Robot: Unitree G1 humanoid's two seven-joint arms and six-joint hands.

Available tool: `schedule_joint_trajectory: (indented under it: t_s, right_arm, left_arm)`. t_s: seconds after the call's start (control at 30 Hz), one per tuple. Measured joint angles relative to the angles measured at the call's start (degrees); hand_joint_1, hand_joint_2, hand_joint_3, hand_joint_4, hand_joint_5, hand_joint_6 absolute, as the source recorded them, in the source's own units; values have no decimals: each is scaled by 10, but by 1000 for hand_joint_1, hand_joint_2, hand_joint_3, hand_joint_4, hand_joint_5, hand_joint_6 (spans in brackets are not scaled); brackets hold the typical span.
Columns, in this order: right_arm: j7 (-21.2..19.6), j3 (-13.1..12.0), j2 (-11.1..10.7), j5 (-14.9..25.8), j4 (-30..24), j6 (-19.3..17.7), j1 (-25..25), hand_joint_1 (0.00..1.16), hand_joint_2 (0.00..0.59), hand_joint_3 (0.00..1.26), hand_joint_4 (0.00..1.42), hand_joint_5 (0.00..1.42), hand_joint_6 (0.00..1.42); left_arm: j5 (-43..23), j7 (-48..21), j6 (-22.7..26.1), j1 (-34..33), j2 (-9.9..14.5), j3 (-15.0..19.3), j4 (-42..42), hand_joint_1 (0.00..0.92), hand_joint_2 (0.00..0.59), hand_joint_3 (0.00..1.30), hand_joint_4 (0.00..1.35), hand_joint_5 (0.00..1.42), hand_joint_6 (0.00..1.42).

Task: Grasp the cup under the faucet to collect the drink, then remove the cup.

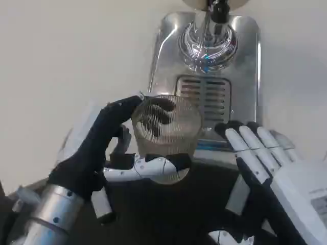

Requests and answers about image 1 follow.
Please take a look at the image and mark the steel drip tray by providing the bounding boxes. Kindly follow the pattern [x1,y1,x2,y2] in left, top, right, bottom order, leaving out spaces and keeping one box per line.
[147,11,262,150]

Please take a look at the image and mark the dispenser tap black handle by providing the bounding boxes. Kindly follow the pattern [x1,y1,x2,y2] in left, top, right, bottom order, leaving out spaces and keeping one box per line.
[203,0,230,43]

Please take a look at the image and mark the clear ribbed glass cup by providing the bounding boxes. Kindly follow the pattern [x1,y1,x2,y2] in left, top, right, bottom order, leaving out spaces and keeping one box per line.
[129,93,204,185]

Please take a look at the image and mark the drink dispenser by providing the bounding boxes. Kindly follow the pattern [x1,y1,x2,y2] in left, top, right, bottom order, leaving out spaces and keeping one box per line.
[181,0,250,12]

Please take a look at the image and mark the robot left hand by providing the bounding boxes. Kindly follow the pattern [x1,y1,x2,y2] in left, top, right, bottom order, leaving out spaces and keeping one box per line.
[48,90,192,226]

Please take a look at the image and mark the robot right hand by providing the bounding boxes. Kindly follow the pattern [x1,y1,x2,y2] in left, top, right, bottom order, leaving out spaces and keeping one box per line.
[208,120,327,245]

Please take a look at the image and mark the slotted steel drip grid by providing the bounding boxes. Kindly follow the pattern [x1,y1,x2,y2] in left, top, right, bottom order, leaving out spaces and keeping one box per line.
[175,75,232,124]

